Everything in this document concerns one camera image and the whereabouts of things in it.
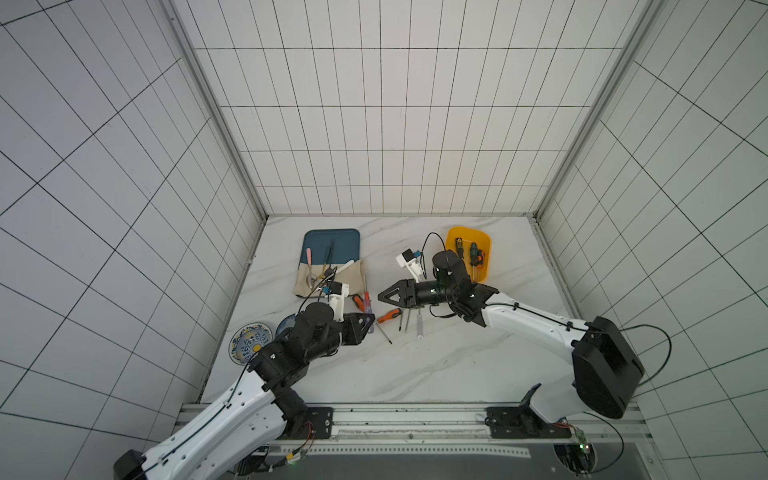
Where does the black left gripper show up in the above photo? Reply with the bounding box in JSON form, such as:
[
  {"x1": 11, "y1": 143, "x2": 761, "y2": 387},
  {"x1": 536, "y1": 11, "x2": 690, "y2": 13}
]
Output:
[{"x1": 307, "y1": 312, "x2": 375, "y2": 361}]

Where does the green black screwdriver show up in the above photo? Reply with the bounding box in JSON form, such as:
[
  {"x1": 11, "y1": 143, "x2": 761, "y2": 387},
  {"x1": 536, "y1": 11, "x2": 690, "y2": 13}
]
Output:
[{"x1": 469, "y1": 242, "x2": 485, "y2": 282}]

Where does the purple clear handled screwdriver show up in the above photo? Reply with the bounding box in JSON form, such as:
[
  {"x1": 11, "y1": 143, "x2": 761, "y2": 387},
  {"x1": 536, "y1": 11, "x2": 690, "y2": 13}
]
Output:
[{"x1": 363, "y1": 270, "x2": 375, "y2": 334}]

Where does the black yellow dotted screwdriver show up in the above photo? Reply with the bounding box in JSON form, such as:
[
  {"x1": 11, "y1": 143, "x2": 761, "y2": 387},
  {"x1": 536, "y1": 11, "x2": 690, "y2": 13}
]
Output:
[{"x1": 455, "y1": 237, "x2": 465, "y2": 259}]

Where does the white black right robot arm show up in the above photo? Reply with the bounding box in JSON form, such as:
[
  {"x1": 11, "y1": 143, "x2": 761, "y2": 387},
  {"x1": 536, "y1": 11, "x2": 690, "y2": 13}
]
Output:
[{"x1": 378, "y1": 250, "x2": 645, "y2": 437}]

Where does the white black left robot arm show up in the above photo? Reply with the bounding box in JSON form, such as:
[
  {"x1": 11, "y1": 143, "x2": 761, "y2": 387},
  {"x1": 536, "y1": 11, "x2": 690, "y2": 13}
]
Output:
[{"x1": 113, "y1": 302, "x2": 376, "y2": 479}]

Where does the medium orange grey screwdriver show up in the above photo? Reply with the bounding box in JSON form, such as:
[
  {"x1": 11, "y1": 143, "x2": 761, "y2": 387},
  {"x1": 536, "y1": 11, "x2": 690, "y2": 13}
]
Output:
[{"x1": 377, "y1": 308, "x2": 402, "y2": 324}]

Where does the large orange grey screwdriver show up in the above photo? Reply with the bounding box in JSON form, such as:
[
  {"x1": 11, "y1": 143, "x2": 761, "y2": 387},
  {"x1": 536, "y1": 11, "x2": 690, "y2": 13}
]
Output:
[{"x1": 352, "y1": 294, "x2": 365, "y2": 313}]

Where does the yellow plastic storage box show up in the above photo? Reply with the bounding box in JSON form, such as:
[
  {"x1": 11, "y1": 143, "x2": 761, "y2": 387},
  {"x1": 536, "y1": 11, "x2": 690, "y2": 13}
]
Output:
[{"x1": 446, "y1": 226, "x2": 492, "y2": 283}]

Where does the black slim utensil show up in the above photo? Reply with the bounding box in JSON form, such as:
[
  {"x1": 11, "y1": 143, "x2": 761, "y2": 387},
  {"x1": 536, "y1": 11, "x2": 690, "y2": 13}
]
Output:
[{"x1": 326, "y1": 239, "x2": 335, "y2": 269}]

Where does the beige linen cloth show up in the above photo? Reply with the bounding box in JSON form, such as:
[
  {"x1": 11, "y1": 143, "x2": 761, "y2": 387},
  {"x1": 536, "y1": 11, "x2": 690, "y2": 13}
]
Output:
[{"x1": 294, "y1": 260, "x2": 364, "y2": 297}]

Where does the teal plastic tray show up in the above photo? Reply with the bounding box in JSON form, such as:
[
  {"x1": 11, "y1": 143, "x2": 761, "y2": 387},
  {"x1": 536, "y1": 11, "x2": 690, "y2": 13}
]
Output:
[{"x1": 299, "y1": 228, "x2": 361, "y2": 266}]

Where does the blue yellow patterned plate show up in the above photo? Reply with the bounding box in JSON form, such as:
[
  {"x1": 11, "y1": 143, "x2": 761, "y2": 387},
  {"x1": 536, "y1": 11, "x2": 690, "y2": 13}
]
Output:
[{"x1": 228, "y1": 322, "x2": 273, "y2": 366}]

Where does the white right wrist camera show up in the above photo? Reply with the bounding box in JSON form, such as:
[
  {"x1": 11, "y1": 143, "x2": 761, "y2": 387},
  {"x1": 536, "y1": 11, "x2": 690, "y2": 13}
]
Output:
[{"x1": 396, "y1": 249, "x2": 426, "y2": 283}]

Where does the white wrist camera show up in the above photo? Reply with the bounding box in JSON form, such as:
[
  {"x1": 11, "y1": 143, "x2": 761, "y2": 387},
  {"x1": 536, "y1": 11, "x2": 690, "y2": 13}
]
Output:
[
  {"x1": 396, "y1": 249, "x2": 426, "y2": 283},
  {"x1": 324, "y1": 281, "x2": 349, "y2": 323}
]

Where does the small clear handled screwdriver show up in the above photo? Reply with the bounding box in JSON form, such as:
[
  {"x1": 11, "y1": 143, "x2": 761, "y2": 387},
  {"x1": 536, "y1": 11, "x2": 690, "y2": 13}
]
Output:
[{"x1": 416, "y1": 308, "x2": 424, "y2": 340}]

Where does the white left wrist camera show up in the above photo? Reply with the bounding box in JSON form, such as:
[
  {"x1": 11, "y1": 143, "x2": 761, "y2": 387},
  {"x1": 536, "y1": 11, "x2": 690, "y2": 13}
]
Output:
[{"x1": 324, "y1": 281, "x2": 349, "y2": 323}]

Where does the white handled utensil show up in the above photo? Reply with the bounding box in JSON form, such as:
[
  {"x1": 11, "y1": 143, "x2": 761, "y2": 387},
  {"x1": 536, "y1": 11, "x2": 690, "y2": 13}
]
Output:
[{"x1": 316, "y1": 260, "x2": 355, "y2": 290}]

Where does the green handled gold fork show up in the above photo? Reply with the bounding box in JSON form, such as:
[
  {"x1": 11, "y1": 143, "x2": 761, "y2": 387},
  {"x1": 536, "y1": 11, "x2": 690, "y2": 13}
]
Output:
[{"x1": 317, "y1": 244, "x2": 333, "y2": 281}]

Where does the pink handled spoon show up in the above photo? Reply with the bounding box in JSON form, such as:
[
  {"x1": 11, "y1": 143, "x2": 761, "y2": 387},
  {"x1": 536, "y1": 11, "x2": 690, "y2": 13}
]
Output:
[{"x1": 305, "y1": 247, "x2": 316, "y2": 288}]

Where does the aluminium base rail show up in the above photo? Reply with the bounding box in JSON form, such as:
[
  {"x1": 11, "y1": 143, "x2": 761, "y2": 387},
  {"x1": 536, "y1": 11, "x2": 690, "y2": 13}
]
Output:
[{"x1": 179, "y1": 371, "x2": 652, "y2": 460}]

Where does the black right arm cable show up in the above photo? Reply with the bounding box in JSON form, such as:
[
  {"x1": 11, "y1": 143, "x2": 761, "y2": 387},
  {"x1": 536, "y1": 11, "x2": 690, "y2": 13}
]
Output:
[{"x1": 563, "y1": 323, "x2": 673, "y2": 475}]

